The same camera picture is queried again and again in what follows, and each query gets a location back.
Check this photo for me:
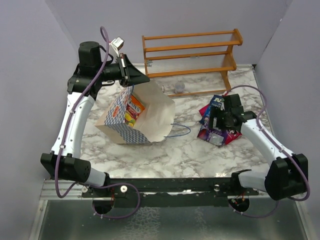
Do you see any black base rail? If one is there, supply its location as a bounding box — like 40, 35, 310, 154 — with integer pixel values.
82, 177, 258, 208

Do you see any purple snack packet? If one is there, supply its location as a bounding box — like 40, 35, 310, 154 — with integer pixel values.
197, 119, 226, 147

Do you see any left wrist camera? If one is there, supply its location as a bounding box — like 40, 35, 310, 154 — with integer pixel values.
109, 36, 125, 59

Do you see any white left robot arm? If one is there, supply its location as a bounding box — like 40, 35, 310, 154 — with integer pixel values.
40, 41, 150, 198

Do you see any blue kettle chips bag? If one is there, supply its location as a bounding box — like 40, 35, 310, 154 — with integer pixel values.
200, 94, 224, 126

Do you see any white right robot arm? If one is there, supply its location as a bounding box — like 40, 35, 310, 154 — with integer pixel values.
208, 94, 310, 201

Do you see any orange wooden rack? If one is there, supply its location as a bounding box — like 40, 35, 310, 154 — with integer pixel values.
142, 28, 244, 98

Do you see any small clear plastic cup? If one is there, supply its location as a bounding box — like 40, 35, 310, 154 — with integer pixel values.
174, 81, 185, 94

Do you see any checkered paper bag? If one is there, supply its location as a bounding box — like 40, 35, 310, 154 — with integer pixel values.
95, 80, 191, 144

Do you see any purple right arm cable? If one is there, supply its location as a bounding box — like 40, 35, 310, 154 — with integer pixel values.
222, 84, 312, 218

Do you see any orange candy packet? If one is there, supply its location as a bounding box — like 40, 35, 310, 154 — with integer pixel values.
124, 95, 145, 128

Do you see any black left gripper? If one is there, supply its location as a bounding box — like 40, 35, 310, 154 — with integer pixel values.
96, 52, 151, 88

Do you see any pink real chips bag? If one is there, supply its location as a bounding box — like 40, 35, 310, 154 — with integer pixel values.
199, 104, 241, 146

